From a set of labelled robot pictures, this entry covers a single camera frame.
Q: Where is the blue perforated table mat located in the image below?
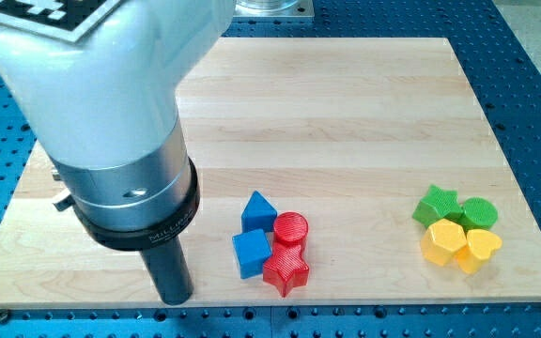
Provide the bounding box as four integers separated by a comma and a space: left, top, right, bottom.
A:
0, 1, 541, 337

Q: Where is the yellow hexagon block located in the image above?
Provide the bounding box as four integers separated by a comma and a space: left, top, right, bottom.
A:
420, 219, 467, 266

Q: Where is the red cylinder block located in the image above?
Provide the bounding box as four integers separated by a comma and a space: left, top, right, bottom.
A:
273, 211, 309, 249

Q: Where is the green star block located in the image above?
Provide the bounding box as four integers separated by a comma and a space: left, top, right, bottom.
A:
412, 184, 463, 227

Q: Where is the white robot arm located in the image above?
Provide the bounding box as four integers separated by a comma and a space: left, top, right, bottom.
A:
0, 0, 236, 232

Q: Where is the light wooden board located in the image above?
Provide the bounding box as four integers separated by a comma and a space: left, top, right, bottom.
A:
0, 37, 541, 311

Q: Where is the blue cube block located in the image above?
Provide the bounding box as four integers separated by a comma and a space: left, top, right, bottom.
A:
232, 229, 271, 279

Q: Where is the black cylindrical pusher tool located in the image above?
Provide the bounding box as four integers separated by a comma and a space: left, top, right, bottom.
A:
73, 162, 200, 305

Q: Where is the green cylinder block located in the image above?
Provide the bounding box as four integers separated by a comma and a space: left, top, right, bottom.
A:
456, 197, 499, 231

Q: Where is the yellow heart block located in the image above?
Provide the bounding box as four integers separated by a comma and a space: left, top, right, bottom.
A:
455, 229, 502, 274

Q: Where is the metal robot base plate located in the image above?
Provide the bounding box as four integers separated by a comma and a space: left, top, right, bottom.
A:
233, 0, 315, 19

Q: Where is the red star block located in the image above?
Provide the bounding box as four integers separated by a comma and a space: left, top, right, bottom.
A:
263, 242, 310, 298

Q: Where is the black and white marker tag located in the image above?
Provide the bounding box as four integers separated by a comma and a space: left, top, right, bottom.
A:
0, 0, 121, 43

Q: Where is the blue triangle block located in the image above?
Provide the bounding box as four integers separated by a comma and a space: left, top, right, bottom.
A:
241, 191, 277, 233

